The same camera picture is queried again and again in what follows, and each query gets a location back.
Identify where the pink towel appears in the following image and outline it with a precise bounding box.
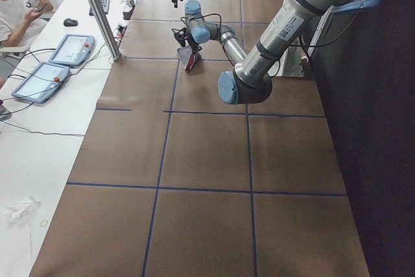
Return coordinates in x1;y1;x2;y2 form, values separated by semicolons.
176;46;201;71

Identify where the black tray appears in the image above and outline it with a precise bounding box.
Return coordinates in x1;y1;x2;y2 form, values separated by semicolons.
123;0;138;21

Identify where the black computer mouse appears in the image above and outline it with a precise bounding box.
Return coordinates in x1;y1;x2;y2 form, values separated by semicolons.
64;18;78;27

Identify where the far teach pendant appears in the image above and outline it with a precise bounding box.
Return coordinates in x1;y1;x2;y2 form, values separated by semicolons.
49;34;95;67

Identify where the teach pendant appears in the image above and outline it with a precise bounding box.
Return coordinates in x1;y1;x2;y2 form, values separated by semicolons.
11;62;70;104
49;34;95;67

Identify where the near teach pendant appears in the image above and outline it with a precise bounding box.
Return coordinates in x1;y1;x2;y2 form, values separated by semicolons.
11;62;70;104

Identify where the seated person white shirt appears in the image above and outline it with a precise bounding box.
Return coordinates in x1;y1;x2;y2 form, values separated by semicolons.
1;0;54;48

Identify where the crumpled white tissue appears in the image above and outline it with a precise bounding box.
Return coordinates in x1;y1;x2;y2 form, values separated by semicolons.
1;196;42;221

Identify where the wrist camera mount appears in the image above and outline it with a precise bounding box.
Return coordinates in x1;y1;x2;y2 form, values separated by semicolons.
171;27;187;42

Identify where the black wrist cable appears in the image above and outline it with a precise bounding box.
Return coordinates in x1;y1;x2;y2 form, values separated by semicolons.
171;12;224;40

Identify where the aluminium frame post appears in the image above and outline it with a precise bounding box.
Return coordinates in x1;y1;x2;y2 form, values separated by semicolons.
88;0;121;62

